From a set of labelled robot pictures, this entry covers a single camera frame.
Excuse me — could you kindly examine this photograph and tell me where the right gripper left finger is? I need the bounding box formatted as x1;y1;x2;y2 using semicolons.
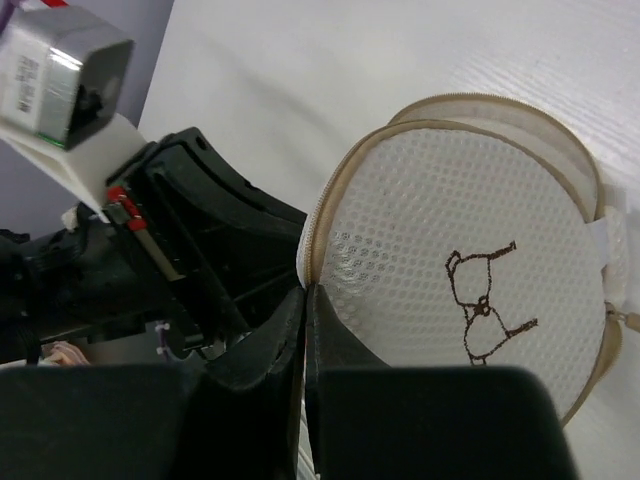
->
1;288;304;479

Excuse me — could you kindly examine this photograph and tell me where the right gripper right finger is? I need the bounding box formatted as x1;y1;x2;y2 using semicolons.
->
304;282;640;480

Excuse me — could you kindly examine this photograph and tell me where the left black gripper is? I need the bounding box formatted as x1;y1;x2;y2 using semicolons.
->
1;128;305;363

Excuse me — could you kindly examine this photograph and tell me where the round white mesh laundry bag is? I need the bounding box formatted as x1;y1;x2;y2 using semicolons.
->
296;93;639;422

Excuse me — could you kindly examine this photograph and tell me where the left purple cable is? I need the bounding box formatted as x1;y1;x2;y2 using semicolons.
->
154;322;174;359

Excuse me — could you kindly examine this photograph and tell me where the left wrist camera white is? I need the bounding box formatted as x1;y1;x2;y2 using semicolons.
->
1;1;146;214

